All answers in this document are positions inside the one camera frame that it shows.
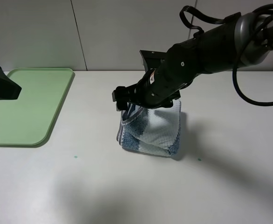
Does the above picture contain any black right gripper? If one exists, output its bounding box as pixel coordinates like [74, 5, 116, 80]
[112, 70, 181, 111]

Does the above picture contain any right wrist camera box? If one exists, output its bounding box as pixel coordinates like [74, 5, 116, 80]
[139, 50, 166, 72]

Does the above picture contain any green plastic tray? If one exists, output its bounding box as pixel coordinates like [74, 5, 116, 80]
[0, 68, 75, 147]

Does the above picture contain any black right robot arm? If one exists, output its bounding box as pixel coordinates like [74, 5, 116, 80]
[112, 4, 273, 111]

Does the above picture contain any blue white striped towel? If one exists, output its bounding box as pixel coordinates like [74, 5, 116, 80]
[116, 99, 181, 157]

